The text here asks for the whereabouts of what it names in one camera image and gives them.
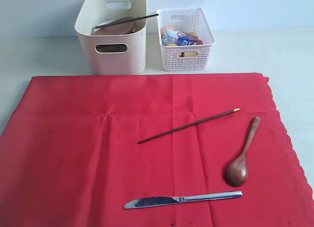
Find blue white milk carton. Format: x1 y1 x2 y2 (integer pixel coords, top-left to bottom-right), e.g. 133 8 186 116
161 29 198 46

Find brown wooden plate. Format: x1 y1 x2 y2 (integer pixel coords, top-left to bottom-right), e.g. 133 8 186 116
94 16 136 52

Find cream plastic bin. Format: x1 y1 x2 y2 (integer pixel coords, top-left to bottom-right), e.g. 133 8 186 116
75 0 147 75

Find wooden chopstick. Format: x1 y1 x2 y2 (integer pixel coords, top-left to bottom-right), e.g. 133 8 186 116
137 108 240 144
92 13 159 30

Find white perforated plastic basket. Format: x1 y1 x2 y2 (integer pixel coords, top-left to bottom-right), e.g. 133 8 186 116
157 7 215 72

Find silver table knife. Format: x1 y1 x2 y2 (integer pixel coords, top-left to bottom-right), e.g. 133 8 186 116
123 191 243 209

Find wooden spoon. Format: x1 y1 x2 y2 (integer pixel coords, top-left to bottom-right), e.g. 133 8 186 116
224 117 261 187

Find pale green ceramic bowl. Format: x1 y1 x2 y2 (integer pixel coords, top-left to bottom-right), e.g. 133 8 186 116
91 20 114 35

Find red table cloth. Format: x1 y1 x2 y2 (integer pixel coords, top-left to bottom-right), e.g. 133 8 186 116
0 73 314 227

